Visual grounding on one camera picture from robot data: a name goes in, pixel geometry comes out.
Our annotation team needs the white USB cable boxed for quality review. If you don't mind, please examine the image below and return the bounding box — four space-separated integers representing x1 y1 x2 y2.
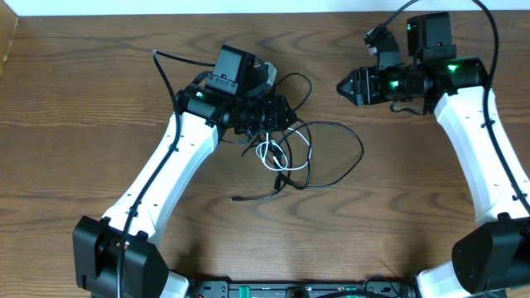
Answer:
255 127 313 172

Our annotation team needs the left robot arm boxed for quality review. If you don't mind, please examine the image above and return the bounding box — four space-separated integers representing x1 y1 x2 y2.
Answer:
73 45 296 297

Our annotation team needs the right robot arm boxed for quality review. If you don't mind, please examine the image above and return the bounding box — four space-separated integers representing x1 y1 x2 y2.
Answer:
336 12 529 297

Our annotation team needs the left camera black cable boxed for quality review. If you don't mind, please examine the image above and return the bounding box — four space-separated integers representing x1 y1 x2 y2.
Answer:
116 49 216 298

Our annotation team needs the camera black cable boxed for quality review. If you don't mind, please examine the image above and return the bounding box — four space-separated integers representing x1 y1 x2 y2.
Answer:
380 0 530 216
116 49 216 298

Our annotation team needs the right camera black cable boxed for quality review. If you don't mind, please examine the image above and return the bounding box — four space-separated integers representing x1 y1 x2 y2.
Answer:
380 0 530 216

